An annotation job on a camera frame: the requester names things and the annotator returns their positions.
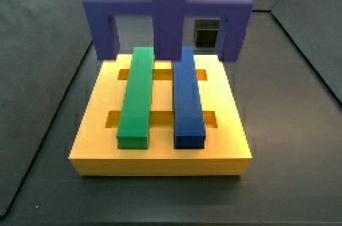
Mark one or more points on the purple cross-shaped block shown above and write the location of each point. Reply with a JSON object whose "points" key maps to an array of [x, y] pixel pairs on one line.
{"points": [[168, 14]]}

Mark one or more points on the yellow slotted board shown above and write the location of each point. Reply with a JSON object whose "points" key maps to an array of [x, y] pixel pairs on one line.
{"points": [[224, 156]]}

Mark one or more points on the blue bar block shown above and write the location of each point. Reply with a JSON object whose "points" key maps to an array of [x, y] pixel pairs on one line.
{"points": [[188, 122]]}

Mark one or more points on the green bar block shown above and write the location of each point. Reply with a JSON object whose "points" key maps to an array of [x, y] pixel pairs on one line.
{"points": [[133, 124]]}

